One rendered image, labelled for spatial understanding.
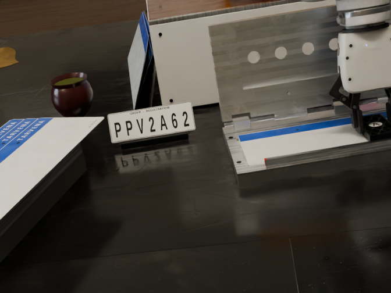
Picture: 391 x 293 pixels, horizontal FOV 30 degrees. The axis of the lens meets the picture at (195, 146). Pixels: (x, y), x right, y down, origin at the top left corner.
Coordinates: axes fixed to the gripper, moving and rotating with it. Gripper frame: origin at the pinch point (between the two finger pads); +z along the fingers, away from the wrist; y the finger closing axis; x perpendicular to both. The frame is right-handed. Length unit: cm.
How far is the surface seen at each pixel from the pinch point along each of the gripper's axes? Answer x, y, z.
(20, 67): 82, -72, -13
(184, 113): 17.1, -31.0, -3.3
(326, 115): 11.3, -5.7, 0.3
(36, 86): 62, -65, -9
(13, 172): -12, -58, -3
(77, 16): 133, -60, -23
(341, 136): 1.0, -5.8, 2.4
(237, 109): 10.3, -21.8, -3.6
